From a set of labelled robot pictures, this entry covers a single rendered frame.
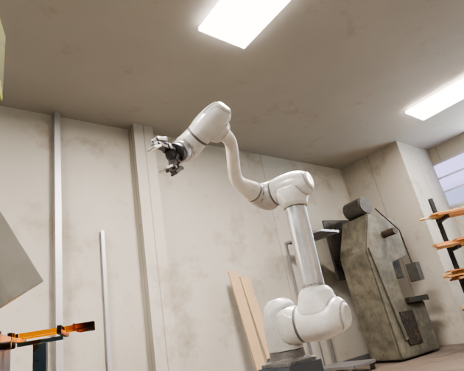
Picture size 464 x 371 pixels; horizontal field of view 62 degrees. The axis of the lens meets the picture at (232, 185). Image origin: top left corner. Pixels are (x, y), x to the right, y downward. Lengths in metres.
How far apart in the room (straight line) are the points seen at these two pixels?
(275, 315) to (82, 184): 3.78
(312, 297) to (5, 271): 1.14
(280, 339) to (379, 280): 4.82
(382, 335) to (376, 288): 0.68
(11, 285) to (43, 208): 3.87
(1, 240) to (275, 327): 1.15
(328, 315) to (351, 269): 5.06
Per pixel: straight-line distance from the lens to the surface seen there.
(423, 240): 7.90
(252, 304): 5.51
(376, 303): 6.52
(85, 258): 4.85
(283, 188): 1.82
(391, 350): 6.58
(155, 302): 4.86
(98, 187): 5.20
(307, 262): 1.74
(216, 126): 1.51
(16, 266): 1.08
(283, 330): 1.77
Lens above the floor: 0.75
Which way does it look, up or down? 21 degrees up
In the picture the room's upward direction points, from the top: 11 degrees counter-clockwise
